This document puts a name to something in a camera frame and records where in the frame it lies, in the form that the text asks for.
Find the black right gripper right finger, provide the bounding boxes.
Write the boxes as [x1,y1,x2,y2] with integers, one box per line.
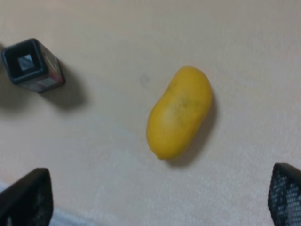
[268,163,301,226]

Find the yellow mango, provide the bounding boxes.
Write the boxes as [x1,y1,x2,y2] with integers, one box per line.
[146,66,212,160]

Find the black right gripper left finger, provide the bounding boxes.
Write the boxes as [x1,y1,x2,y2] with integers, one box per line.
[0,168,53,226]

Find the black rectangular box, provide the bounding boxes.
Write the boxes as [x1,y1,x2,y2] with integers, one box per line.
[1,38,65,93]

